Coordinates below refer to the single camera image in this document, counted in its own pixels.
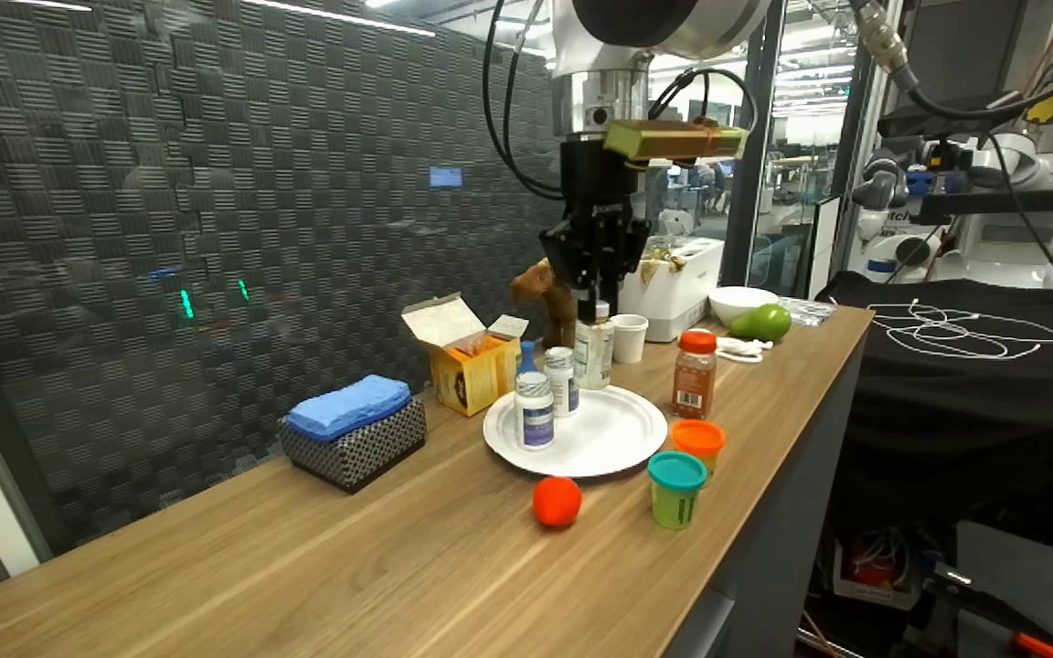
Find brown moose plush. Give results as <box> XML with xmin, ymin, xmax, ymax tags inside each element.
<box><xmin>510</xmin><ymin>253</ymin><xmax>586</xmax><ymax>346</ymax></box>

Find white paper cup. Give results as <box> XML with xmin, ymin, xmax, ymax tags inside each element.
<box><xmin>607</xmin><ymin>312</ymin><xmax>651</xmax><ymax>371</ymax></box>

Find white paper plate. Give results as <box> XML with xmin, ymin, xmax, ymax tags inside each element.
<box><xmin>480</xmin><ymin>384</ymin><xmax>672</xmax><ymax>482</ymax></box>

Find white bowl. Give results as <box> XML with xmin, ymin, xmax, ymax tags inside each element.
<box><xmin>705</xmin><ymin>284</ymin><xmax>781</xmax><ymax>324</ymax></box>

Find orange lid dough tub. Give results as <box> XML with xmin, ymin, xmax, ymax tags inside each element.
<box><xmin>669</xmin><ymin>418</ymin><xmax>730</xmax><ymax>471</ymax></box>

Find teal lid dough tub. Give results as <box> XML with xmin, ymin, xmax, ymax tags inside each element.
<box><xmin>645</xmin><ymin>451</ymin><xmax>714</xmax><ymax>533</ymax></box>

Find open yellow cardboard box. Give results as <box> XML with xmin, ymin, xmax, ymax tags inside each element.
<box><xmin>399</xmin><ymin>292</ymin><xmax>534</xmax><ymax>422</ymax></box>

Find white pill bottle green label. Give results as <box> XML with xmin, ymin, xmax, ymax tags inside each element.
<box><xmin>574</xmin><ymin>304</ymin><xmax>619</xmax><ymax>395</ymax></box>

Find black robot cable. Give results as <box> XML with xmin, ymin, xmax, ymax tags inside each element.
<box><xmin>480</xmin><ymin>0</ymin><xmax>567</xmax><ymax>205</ymax></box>

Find red toy strawberry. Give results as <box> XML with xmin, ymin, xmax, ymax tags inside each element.
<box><xmin>531</xmin><ymin>477</ymin><xmax>586</xmax><ymax>533</ymax></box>

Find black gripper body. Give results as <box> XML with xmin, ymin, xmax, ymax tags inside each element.
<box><xmin>536</xmin><ymin>132</ymin><xmax>653</xmax><ymax>266</ymax></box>

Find olive wrist camera box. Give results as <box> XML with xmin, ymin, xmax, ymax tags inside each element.
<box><xmin>598</xmin><ymin>119</ymin><xmax>753</xmax><ymax>165</ymax></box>

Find grey woven basket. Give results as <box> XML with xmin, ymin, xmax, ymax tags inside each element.
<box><xmin>279</xmin><ymin>395</ymin><xmax>433</xmax><ymax>494</ymax></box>

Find blue folded cloth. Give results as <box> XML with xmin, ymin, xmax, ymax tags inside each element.
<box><xmin>282</xmin><ymin>374</ymin><xmax>416</xmax><ymax>445</ymax></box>

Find white pill bottle blue label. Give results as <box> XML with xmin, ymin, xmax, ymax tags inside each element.
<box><xmin>511</xmin><ymin>367</ymin><xmax>558</xmax><ymax>454</ymax></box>
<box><xmin>542</xmin><ymin>345</ymin><xmax>583</xmax><ymax>422</ymax></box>

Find thin white cable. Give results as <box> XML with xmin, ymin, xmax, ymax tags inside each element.
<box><xmin>865</xmin><ymin>298</ymin><xmax>1053</xmax><ymax>367</ymax></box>

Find orange handled tool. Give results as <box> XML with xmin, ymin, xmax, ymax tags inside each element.
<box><xmin>926</xmin><ymin>565</ymin><xmax>1053</xmax><ymax>658</ymax></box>

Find white lab equipment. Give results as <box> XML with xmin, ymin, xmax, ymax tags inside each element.
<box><xmin>850</xmin><ymin>126</ymin><xmax>1053</xmax><ymax>290</ymax></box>

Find black table cover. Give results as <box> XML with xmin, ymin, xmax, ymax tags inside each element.
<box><xmin>814</xmin><ymin>271</ymin><xmax>1053</xmax><ymax>515</ymax></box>

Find green apple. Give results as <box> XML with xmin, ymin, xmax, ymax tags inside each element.
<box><xmin>724</xmin><ymin>304</ymin><xmax>797</xmax><ymax>346</ymax></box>

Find spice jar orange lid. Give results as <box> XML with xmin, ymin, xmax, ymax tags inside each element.
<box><xmin>669</xmin><ymin>324</ymin><xmax>719</xmax><ymax>422</ymax></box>

